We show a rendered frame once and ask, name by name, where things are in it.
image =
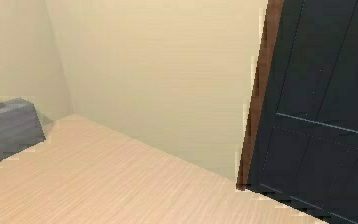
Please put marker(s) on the dark panelled room door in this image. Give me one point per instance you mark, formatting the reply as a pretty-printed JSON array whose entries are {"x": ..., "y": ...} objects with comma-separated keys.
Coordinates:
[{"x": 320, "y": 100}]

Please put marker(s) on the grey cabinet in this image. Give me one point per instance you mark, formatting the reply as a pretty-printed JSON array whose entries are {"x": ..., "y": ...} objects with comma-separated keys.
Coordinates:
[{"x": 13, "y": 130}]

